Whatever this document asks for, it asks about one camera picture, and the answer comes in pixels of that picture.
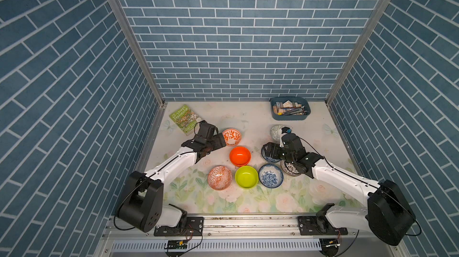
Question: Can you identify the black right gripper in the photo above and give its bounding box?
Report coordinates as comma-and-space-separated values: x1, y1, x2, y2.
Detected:
262, 141, 295, 165

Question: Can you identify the orange floral bowl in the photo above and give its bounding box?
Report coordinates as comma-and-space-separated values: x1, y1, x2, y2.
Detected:
222, 129, 242, 147

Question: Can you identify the brown patterned white bowl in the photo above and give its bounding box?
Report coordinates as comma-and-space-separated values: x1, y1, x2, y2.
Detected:
280, 160, 301, 177

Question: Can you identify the blue floral bowl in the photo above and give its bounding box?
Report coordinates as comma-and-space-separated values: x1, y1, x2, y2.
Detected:
261, 145, 281, 163
258, 164, 284, 189

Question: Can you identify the green patterned bowl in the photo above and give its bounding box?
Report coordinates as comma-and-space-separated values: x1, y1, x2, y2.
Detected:
270, 124, 289, 142

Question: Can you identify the orange geometric patterned bowl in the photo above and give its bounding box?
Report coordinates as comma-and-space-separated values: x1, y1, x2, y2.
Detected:
208, 166, 233, 191

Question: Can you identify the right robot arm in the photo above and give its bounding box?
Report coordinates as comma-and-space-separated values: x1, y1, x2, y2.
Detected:
261, 128, 417, 246

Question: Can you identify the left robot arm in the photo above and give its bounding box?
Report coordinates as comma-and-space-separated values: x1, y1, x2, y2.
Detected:
114, 121, 226, 234

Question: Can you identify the plain orange bowl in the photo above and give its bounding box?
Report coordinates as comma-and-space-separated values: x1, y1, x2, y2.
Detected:
229, 147, 251, 167

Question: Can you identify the green paperback book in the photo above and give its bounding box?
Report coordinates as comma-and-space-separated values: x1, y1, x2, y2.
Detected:
169, 105, 202, 135

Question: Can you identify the teal plastic bin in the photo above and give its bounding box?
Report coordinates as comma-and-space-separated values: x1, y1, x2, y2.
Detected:
270, 97, 311, 121

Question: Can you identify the lime green bowl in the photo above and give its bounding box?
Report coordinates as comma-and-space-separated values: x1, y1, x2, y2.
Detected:
235, 166, 258, 189

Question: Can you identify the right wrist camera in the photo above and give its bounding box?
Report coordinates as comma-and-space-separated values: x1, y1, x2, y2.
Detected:
278, 127, 292, 148

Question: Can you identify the metal mounting rail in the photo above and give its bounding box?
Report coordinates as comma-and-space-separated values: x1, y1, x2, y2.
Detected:
95, 214, 409, 257

